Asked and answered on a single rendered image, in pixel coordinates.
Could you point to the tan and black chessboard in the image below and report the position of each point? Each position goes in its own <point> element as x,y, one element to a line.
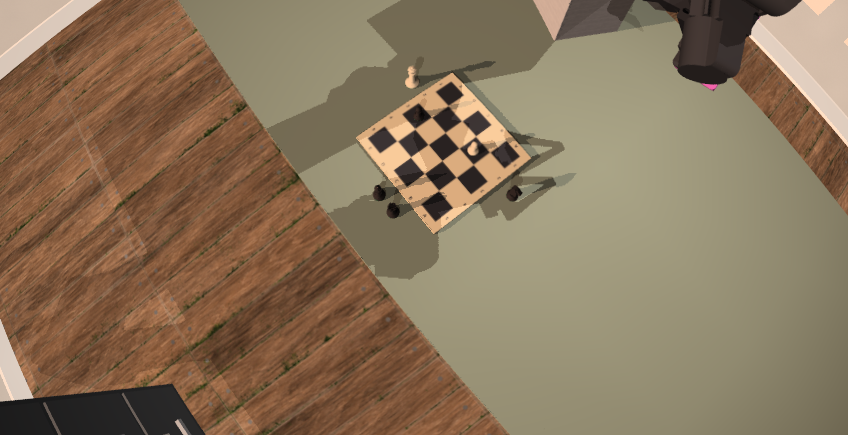
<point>428,160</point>

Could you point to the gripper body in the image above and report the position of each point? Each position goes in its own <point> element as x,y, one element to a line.
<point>676,58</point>

